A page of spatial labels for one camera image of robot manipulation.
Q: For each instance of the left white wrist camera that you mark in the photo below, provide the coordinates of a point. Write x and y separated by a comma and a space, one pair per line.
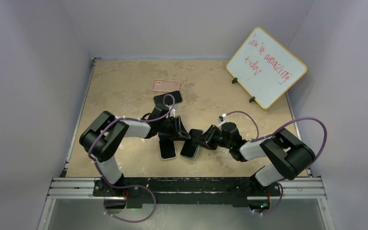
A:
172, 113

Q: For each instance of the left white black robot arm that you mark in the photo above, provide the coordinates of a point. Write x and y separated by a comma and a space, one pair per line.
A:
104, 135

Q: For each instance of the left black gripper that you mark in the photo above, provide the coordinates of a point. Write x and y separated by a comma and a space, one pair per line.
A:
178, 132

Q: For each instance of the grey clear phone case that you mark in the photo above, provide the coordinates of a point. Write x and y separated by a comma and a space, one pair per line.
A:
175, 152

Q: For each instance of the black phone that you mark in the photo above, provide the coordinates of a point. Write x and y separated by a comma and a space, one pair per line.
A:
167, 149
168, 98
190, 147

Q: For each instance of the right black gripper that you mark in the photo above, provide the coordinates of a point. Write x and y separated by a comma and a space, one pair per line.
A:
206, 138

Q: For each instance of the pink phone case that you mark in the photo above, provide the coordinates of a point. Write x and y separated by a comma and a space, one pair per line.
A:
165, 86

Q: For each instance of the white board yellow frame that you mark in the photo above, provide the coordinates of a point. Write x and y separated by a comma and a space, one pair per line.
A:
265, 68

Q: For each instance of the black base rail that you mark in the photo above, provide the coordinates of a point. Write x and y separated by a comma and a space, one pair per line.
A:
234, 191

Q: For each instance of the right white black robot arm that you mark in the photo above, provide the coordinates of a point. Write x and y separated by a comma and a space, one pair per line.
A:
288, 155

